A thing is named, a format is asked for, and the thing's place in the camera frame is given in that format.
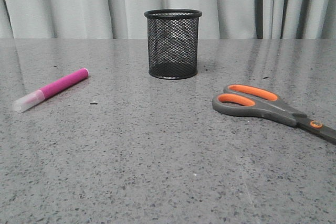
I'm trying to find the grey orange scissors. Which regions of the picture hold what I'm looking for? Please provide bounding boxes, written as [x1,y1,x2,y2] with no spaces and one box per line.
[212,84,335,144]

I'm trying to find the pink marker pen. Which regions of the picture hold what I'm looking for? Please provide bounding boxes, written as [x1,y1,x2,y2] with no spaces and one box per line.
[13,68,89,113]

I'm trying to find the black mesh pen holder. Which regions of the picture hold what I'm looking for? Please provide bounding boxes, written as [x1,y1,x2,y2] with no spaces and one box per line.
[144,9,202,80]

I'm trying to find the grey curtain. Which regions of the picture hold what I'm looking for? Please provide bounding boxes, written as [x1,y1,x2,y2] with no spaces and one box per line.
[1,0,335,39]

